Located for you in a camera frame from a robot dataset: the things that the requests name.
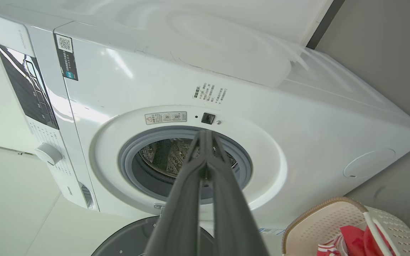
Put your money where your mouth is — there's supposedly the round white filter cover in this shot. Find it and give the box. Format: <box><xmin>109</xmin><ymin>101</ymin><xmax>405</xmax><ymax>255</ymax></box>
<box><xmin>343</xmin><ymin>148</ymin><xmax>396</xmax><ymax>179</ymax></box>

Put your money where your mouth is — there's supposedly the cream perforated laundry basket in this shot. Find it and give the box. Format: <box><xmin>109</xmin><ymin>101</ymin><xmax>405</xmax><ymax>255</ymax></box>
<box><xmin>282</xmin><ymin>197</ymin><xmax>410</xmax><ymax>256</ymax></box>

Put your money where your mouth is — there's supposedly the dark baseboard strip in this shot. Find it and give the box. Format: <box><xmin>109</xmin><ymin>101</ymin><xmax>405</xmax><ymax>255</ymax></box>
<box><xmin>306</xmin><ymin>0</ymin><xmax>346</xmax><ymax>49</ymax></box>

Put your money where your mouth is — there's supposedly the white front-load washing machine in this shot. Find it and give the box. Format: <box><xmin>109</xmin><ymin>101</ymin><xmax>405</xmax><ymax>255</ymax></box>
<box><xmin>0</xmin><ymin>0</ymin><xmax>410</xmax><ymax>236</ymax></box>

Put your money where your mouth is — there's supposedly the red and white striped garment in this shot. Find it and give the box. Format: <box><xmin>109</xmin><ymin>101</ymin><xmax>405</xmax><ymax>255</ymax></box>
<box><xmin>316</xmin><ymin>224</ymin><xmax>397</xmax><ymax>256</ymax></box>

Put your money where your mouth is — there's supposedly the grey rubber door gasket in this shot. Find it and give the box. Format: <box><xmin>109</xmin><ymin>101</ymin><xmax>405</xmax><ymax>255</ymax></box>
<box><xmin>119</xmin><ymin>126</ymin><xmax>253</xmax><ymax>206</ymax></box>

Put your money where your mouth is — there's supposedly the black sticker with QR code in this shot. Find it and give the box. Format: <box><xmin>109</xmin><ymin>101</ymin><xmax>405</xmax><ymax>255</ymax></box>
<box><xmin>55</xmin><ymin>34</ymin><xmax>79</xmax><ymax>81</ymax></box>

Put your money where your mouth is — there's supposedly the grey warning sticker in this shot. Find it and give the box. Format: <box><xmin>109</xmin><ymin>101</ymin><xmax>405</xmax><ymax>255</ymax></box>
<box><xmin>145</xmin><ymin>112</ymin><xmax>187</xmax><ymax>125</ymax></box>

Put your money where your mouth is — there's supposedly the black washer door with glass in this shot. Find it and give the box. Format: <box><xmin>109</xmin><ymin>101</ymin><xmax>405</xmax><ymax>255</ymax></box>
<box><xmin>91</xmin><ymin>215</ymin><xmax>215</xmax><ymax>256</ymax></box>

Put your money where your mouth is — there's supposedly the white washing machine dial knob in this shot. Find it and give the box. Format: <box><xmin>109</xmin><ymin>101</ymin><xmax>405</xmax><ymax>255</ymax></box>
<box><xmin>34</xmin><ymin>143</ymin><xmax>63</xmax><ymax>166</ymax></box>

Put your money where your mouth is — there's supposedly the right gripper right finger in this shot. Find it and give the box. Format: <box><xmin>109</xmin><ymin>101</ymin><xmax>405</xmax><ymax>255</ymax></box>
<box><xmin>206</xmin><ymin>130</ymin><xmax>270</xmax><ymax>256</ymax></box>

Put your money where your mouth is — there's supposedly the black washing machine display panel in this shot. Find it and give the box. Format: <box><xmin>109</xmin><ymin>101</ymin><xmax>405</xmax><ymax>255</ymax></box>
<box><xmin>0</xmin><ymin>43</ymin><xmax>59</xmax><ymax>130</ymax></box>

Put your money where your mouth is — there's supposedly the blue and white energy label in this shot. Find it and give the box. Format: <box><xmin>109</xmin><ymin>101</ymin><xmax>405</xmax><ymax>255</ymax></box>
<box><xmin>258</xmin><ymin>228</ymin><xmax>286</xmax><ymax>236</ymax></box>

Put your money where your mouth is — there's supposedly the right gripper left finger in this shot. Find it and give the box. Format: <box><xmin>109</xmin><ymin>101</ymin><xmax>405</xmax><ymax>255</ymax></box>
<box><xmin>144</xmin><ymin>130</ymin><xmax>206</xmax><ymax>256</ymax></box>

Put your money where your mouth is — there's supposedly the steel washing machine drum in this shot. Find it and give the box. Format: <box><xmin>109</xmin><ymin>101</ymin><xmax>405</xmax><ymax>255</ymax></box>
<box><xmin>138</xmin><ymin>138</ymin><xmax>238</xmax><ymax>178</ymax></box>

